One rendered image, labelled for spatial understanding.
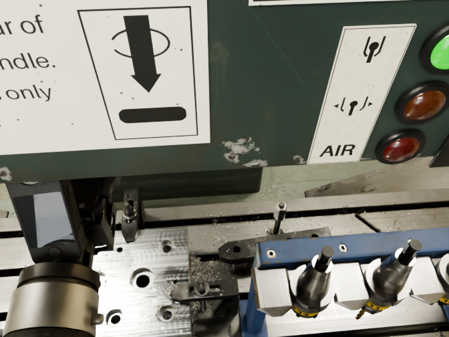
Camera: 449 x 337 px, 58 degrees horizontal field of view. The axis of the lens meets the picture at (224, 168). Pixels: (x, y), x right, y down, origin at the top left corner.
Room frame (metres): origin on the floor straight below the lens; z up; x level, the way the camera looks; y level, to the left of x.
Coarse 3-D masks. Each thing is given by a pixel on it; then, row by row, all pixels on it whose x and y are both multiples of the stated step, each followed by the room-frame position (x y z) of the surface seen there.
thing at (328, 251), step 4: (324, 248) 0.23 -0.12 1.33; (328, 248) 0.23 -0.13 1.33; (332, 248) 0.23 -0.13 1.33; (324, 252) 0.23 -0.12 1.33; (328, 252) 0.23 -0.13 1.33; (332, 252) 0.23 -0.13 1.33; (320, 256) 0.23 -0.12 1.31; (324, 256) 0.22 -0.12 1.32; (328, 256) 0.22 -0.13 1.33; (316, 260) 0.23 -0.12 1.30; (320, 260) 0.23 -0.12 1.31; (324, 260) 0.22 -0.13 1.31; (328, 260) 0.23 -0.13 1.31; (316, 264) 0.23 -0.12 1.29; (320, 264) 0.22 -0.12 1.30; (324, 264) 0.22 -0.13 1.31; (328, 264) 0.22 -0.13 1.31; (320, 268) 0.22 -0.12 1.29; (324, 268) 0.22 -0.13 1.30
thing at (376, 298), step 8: (376, 264) 0.26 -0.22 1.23; (368, 272) 0.25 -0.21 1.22; (368, 280) 0.24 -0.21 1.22; (408, 280) 0.24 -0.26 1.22; (368, 288) 0.23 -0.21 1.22; (376, 288) 0.23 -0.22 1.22; (408, 288) 0.23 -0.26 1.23; (376, 296) 0.22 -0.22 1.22; (384, 296) 0.21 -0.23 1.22; (392, 296) 0.22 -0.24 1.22; (400, 296) 0.21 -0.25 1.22; (392, 304) 0.21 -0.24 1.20
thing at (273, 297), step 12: (264, 276) 0.24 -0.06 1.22; (276, 276) 0.24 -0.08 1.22; (288, 276) 0.25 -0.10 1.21; (264, 288) 0.23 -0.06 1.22; (276, 288) 0.23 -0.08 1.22; (288, 288) 0.23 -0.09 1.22; (264, 300) 0.21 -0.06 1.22; (276, 300) 0.21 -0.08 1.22; (288, 300) 0.21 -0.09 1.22; (264, 312) 0.19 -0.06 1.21; (276, 312) 0.19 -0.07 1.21
